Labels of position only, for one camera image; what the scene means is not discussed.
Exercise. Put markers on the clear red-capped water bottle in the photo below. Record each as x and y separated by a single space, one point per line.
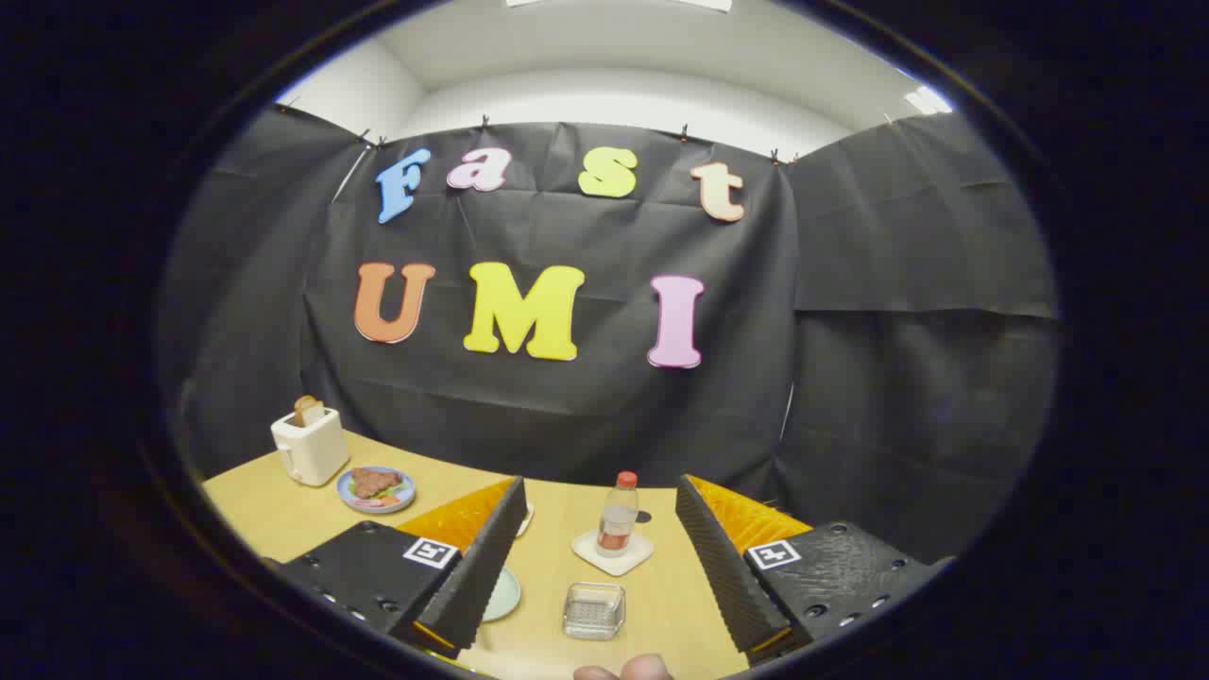
619 519

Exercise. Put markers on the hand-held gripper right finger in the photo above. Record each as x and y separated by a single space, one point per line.
718 567

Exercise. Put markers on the cream toaster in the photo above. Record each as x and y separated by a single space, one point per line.
312 449

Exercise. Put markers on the small blue plate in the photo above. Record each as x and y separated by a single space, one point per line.
404 495

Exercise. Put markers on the white square coaster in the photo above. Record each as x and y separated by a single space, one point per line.
625 565

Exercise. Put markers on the white divided bean tray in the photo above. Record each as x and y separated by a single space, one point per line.
525 518

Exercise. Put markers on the pale green plate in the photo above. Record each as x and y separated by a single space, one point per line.
502 597

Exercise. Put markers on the ceiling light panel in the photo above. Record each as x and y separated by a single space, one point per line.
708 4
928 100

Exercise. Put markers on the meat and vegetable food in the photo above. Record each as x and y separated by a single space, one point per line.
373 482

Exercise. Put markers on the toasted bread slice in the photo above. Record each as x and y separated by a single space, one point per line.
307 411

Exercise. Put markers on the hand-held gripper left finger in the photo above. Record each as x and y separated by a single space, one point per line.
472 576

